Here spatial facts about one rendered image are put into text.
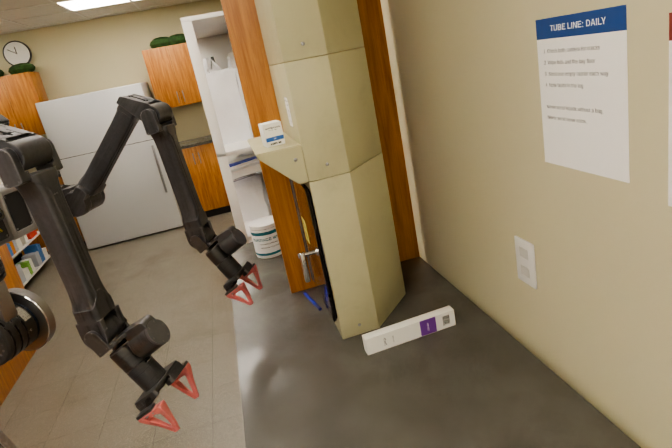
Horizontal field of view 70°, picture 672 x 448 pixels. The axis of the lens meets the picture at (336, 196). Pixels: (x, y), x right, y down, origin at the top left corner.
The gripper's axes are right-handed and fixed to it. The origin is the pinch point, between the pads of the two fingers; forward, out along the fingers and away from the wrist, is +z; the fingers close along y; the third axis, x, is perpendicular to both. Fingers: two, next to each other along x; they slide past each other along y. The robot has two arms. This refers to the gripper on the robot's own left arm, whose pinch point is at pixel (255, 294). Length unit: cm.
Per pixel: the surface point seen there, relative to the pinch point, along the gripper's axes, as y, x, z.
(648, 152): -51, -100, 7
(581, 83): -39, -101, -4
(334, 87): -8, -62, -32
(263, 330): -3.7, 4.1, 10.0
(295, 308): 7.8, -2.6, 13.8
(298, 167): -13, -43, -23
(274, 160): -15, -40, -28
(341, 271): -10.8, -31.8, 6.8
